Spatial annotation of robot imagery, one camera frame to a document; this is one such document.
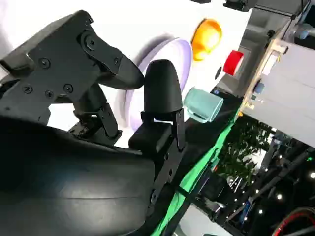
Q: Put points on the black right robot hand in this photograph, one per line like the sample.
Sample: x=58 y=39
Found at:
x=61 y=172

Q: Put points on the orange toy bread roll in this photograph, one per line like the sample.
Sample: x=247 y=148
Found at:
x=206 y=37

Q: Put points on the green cloth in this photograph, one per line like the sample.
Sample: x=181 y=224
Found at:
x=194 y=169

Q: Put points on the pale green mug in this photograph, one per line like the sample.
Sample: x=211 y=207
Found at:
x=201 y=103

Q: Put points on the lilac plate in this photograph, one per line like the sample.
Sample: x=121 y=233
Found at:
x=183 y=56

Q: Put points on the green leafy plant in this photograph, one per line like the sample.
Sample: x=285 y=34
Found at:
x=243 y=152

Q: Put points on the black boxy device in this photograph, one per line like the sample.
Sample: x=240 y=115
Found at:
x=240 y=4

